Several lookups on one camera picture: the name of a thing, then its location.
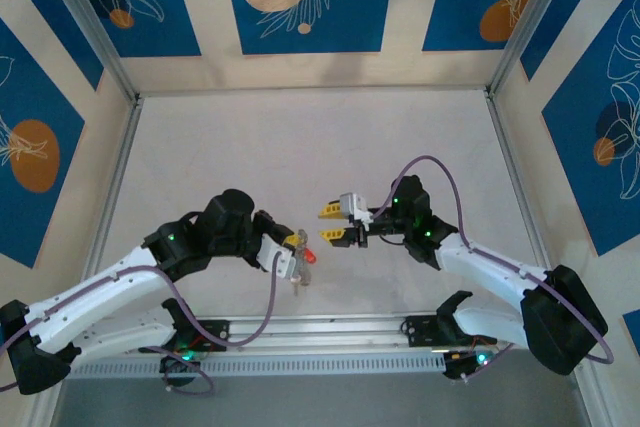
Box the large metal keyring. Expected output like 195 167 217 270
288 228 315 297

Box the left controller board green light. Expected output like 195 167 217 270
159 349 204 388

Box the controller board green light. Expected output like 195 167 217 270
159 349 204 388
442 350 494 381

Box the right controller board green light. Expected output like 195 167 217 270
442 350 494 381

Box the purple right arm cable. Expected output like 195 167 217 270
369 155 615 383

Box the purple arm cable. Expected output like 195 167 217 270
0 250 282 393
369 155 615 383

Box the aluminium mounting rail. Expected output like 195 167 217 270
42 314 594 361

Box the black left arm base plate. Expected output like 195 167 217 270
138 319 231 353

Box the aluminium table side rail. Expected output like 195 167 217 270
484 89 616 427
19 94 146 427

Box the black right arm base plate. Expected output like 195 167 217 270
403 315 499 348

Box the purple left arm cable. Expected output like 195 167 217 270
0 250 282 393

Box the grey slotted cable duct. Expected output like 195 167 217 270
64 352 449 379

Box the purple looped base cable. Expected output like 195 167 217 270
163 346 216 396

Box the blue floral wall panel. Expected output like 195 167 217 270
0 19 86 269
62 0 203 59
519 0 617 82
422 0 556 53
221 0 399 55
542 0 640 257
0 0 105 92

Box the aluminium frame post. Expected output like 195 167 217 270
487 0 584 98
34 0 141 103

